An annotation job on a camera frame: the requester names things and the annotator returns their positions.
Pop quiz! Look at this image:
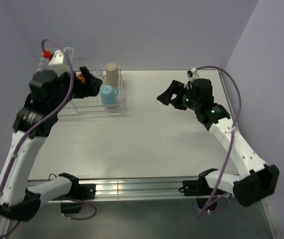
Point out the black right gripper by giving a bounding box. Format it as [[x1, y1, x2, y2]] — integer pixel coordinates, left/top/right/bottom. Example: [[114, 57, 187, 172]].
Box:
[[156, 80, 200, 112]]

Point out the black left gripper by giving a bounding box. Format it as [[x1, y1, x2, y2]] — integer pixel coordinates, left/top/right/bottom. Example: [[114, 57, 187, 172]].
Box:
[[52, 66, 102, 112]]

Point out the clear plastic cup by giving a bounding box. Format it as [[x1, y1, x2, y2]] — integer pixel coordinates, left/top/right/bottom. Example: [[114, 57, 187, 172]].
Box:
[[91, 68, 106, 81]]

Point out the orange mug black interior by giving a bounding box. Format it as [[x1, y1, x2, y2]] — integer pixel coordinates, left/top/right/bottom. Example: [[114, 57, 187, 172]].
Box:
[[77, 73, 87, 84]]

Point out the glossy light blue faceted mug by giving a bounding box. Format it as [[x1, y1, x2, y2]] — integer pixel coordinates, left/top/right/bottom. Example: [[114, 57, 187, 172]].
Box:
[[100, 85, 119, 106]]

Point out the beige paper cup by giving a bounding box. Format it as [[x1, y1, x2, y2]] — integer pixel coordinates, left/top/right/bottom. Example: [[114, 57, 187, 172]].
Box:
[[106, 63, 119, 88]]

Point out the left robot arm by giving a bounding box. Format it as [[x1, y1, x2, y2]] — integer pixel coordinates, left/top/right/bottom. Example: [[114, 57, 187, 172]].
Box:
[[0, 67, 103, 222]]

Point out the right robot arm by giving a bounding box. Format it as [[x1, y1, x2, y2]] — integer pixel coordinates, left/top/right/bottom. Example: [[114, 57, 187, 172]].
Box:
[[157, 79, 280, 207]]

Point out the white wire dish rack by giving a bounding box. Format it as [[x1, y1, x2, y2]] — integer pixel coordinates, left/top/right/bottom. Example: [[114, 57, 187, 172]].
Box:
[[36, 47, 124, 118]]

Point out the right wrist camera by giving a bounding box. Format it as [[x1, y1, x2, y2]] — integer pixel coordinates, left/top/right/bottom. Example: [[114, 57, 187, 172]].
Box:
[[187, 68, 200, 82]]

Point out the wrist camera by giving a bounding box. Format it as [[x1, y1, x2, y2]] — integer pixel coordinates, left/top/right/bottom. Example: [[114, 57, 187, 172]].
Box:
[[42, 48, 70, 75], [187, 68, 200, 82]]

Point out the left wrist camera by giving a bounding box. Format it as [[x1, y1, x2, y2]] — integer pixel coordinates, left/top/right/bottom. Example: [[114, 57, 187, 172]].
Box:
[[42, 48, 70, 75]]

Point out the aluminium mounting rail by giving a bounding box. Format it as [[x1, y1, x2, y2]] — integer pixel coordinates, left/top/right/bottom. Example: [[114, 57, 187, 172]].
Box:
[[27, 174, 269, 203]]

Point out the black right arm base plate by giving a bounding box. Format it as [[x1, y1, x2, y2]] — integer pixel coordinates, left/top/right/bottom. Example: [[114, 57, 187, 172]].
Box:
[[178, 180, 213, 197]]

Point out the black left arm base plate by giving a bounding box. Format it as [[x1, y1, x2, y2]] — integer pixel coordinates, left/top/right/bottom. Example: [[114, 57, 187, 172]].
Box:
[[53, 183, 96, 201]]

